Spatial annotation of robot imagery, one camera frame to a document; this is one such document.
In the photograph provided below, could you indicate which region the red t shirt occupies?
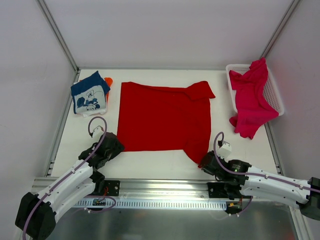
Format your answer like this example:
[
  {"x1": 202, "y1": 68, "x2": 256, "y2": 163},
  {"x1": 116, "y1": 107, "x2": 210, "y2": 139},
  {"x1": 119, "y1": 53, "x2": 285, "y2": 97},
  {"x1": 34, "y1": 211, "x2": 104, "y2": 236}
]
[{"x1": 117, "y1": 81, "x2": 215, "y2": 164}]

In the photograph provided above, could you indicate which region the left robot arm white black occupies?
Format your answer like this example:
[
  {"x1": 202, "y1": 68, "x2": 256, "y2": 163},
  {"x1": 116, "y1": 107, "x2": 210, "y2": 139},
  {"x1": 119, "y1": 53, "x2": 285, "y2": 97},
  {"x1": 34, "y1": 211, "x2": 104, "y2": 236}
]
[{"x1": 15, "y1": 132, "x2": 125, "y2": 240}]

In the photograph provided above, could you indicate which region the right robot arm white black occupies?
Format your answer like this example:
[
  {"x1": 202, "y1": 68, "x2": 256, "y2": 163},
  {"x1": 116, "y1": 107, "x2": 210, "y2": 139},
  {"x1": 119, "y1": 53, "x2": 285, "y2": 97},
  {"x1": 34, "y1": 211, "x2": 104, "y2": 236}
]
[{"x1": 198, "y1": 150, "x2": 320, "y2": 221}]

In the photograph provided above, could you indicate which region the folded blue printed t shirt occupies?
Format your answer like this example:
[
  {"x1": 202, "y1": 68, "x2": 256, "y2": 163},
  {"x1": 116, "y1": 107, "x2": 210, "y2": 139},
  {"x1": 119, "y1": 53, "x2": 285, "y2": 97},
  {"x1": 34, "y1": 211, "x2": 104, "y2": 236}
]
[{"x1": 70, "y1": 71, "x2": 111, "y2": 116}]

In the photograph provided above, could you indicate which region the folded orange t shirt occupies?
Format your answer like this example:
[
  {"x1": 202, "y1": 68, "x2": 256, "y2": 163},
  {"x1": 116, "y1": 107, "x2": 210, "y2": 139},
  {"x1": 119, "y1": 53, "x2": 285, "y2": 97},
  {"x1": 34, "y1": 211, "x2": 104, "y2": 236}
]
[{"x1": 104, "y1": 77, "x2": 114, "y2": 102}]

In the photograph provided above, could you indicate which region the magenta pink t shirt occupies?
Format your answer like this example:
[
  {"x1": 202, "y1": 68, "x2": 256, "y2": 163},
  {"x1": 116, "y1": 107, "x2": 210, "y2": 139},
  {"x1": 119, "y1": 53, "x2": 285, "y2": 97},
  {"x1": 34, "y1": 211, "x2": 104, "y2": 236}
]
[{"x1": 228, "y1": 57, "x2": 279, "y2": 140}]

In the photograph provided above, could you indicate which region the white plastic basket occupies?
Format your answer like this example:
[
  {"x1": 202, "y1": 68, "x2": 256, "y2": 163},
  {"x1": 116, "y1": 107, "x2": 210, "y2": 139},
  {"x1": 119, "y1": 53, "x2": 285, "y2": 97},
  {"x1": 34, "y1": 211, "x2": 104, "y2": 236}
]
[{"x1": 225, "y1": 64, "x2": 285, "y2": 116}]

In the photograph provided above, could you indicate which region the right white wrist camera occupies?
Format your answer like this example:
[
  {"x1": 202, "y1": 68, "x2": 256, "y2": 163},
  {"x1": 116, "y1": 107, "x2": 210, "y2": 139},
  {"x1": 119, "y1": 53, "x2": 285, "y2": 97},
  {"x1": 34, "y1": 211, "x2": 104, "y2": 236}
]
[{"x1": 216, "y1": 140, "x2": 232, "y2": 160}]

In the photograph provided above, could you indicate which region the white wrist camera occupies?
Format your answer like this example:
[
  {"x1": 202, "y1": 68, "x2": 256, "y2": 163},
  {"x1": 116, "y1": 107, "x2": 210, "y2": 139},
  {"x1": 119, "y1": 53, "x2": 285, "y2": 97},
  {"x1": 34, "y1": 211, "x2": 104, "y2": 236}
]
[
  {"x1": 216, "y1": 140, "x2": 232, "y2": 160},
  {"x1": 91, "y1": 125, "x2": 104, "y2": 138}
]

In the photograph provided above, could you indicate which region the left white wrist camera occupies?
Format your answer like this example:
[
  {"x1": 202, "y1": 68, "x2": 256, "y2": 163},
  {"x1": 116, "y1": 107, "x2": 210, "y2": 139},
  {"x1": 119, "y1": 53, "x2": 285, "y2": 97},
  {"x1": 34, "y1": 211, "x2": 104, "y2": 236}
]
[{"x1": 91, "y1": 125, "x2": 104, "y2": 138}]

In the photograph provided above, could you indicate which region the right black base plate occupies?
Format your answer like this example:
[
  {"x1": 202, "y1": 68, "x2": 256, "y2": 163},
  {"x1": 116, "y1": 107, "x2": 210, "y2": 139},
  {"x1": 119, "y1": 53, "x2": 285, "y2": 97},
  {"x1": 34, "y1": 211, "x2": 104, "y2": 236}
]
[{"x1": 207, "y1": 182, "x2": 251, "y2": 200}]

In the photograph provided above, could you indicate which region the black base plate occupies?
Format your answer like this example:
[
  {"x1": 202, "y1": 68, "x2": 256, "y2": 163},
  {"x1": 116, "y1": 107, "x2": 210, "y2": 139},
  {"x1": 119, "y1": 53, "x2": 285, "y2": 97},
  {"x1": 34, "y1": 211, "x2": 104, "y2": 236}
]
[
  {"x1": 102, "y1": 180, "x2": 121, "y2": 197},
  {"x1": 207, "y1": 182, "x2": 251, "y2": 200}
]

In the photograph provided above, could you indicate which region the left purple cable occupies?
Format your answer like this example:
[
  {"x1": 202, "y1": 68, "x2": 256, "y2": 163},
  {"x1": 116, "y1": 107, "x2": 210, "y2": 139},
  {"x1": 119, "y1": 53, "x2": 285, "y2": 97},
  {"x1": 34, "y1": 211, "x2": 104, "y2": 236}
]
[{"x1": 21, "y1": 116, "x2": 117, "y2": 240}]

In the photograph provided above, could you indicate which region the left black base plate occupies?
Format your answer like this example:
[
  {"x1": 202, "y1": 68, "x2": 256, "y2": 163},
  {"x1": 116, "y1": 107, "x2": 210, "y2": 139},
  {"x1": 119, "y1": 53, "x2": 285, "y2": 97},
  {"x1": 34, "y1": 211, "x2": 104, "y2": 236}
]
[{"x1": 102, "y1": 180, "x2": 121, "y2": 197}]

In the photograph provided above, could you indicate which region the aluminium mounting rail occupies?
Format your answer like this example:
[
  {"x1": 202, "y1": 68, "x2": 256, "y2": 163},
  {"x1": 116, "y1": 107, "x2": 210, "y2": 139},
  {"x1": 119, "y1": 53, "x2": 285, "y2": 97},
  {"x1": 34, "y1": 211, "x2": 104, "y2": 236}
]
[{"x1": 29, "y1": 176, "x2": 301, "y2": 201}]

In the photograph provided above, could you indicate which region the white slotted cable duct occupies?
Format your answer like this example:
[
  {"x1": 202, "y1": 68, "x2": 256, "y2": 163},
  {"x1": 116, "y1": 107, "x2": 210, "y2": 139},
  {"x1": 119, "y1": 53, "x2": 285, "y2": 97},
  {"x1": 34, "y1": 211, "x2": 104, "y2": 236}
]
[{"x1": 72, "y1": 198, "x2": 227, "y2": 211}]

